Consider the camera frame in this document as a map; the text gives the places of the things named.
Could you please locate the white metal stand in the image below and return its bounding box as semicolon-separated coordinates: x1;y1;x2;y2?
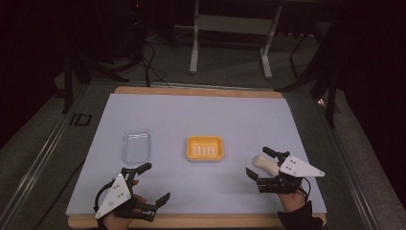
189;0;284;81

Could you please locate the person's right hand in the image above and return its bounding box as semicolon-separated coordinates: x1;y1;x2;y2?
277;187;308;214

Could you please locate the yellow soap dish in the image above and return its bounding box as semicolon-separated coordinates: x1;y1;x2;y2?
186;135;226;163

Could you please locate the person's left hand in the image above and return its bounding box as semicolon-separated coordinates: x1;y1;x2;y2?
102;179;148;230

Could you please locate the light blue table mat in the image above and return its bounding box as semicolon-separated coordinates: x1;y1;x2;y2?
65;92;327;217

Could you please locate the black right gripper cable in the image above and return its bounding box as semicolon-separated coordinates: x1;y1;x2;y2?
299;176;311;203

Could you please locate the clear plastic container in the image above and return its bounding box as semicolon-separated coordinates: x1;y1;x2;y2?
121;128;152;166

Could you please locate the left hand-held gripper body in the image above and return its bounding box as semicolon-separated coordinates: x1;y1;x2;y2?
94;167;158;222

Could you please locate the black tripod stand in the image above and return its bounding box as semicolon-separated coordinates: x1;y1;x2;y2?
275;21;341;129
61;0;146;115

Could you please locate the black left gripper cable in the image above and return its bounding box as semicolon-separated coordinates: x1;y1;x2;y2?
93;179;117;215

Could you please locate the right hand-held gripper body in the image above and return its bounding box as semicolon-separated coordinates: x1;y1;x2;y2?
257;149;326;196

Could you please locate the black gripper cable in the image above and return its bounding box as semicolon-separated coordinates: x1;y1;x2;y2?
299;176;311;203
93;179;117;215

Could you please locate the black floor cable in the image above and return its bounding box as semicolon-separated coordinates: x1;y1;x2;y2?
139;40;171;88

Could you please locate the metal floor rail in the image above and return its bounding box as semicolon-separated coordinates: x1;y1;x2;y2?
0;83;91;230
313;95;381;230

